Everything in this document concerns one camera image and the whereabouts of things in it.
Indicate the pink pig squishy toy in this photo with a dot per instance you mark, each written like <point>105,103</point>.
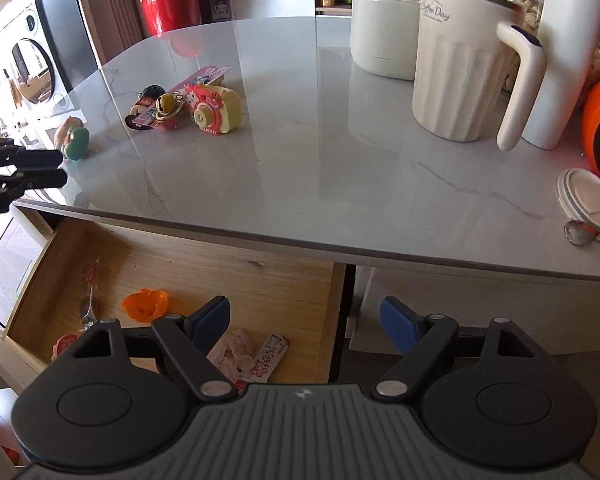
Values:
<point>62,133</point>

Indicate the white washing machine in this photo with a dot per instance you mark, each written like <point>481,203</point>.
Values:
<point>32,93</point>

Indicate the gold bell keychain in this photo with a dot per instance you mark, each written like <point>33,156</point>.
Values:
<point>167,106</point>

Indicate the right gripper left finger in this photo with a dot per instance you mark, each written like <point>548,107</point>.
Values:
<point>186,341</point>

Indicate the yellow pink toy camera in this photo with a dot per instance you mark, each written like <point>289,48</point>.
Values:
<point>214,109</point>

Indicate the cream ribbed mug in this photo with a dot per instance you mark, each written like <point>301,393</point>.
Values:
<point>464,53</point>

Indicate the pink packaged card toy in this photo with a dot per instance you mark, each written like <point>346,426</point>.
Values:
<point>206,75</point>

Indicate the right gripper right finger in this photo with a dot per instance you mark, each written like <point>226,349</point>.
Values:
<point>426,345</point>

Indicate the white oval tissue box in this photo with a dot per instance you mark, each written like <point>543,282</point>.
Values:
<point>384,37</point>

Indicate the white marble-top cabinet table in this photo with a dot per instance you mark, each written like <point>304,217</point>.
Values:
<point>330,161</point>

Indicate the orange pumpkin half shell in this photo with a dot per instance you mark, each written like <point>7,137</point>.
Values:
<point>146,305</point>

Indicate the teal squishy toy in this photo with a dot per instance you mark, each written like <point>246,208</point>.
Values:
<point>76,143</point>

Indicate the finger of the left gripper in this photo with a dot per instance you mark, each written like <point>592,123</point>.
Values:
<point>21,158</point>
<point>36,179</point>

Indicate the black haired doll figure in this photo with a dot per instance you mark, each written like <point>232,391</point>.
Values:
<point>142,114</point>

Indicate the white tall thermos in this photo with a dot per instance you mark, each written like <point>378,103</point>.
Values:
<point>568,32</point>

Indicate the wooden drawer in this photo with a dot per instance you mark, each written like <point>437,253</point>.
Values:
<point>296,297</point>

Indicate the white round mug lid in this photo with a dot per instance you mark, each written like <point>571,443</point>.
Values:
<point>578,192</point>

